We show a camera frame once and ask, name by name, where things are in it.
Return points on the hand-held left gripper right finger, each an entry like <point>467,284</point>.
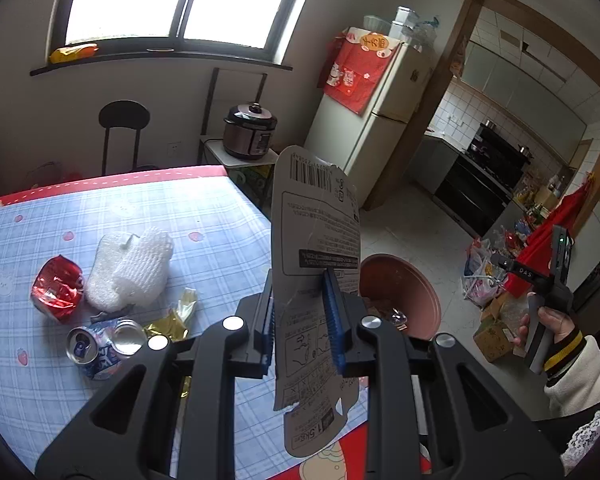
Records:
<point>332,325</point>

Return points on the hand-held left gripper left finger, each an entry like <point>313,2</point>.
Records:
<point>266,320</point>

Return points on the brown plastic bin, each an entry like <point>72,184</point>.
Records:
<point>410,285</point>

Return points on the grey cardboard packaging card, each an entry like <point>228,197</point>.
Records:
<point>315,220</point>

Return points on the person's right forearm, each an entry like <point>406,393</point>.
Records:
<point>590,375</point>

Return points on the person's right hand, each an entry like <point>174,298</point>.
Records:
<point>557,327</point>

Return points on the red hanging bag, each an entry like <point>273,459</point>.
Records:
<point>540,245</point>

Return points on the printed shopping bags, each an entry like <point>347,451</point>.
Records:
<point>482,275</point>

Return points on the gold foil wrapper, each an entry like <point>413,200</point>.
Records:
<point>167,322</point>

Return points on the cardboard boxes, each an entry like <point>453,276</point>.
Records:
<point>495,335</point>

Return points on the black stove with oven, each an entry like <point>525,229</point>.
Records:
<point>475,190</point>

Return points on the blue plaid table mat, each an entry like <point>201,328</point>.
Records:
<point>190,220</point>

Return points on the green yellow bags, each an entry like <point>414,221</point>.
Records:
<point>255,185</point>

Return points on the white foam net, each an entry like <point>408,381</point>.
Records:
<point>130,270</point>

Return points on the crushed blue white can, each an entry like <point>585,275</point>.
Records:
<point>102,355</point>

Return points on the small white side table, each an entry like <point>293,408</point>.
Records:
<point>215,152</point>

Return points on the cream refrigerator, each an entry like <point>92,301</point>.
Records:
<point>380,150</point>

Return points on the silver pressure cooker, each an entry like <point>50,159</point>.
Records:
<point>247,135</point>

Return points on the crushed red can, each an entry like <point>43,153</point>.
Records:
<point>57,287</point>

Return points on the black round-back chair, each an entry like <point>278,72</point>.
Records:
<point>124,115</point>

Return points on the red printed cloth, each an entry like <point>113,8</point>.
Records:
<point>355,75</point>

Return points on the clear blue plastic bag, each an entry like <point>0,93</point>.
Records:
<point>422,32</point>

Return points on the dark window sill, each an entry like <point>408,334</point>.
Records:
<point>180,60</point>

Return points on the clear plastic boxes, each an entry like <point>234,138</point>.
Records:
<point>403,20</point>

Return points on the yellow packet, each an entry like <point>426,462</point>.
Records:
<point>72,53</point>

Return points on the black framed window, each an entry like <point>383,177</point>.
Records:
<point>130,0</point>

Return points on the grey kitchen wall cabinets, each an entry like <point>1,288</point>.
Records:
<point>520,85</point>

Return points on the wooden door frame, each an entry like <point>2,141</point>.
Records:
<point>430,110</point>

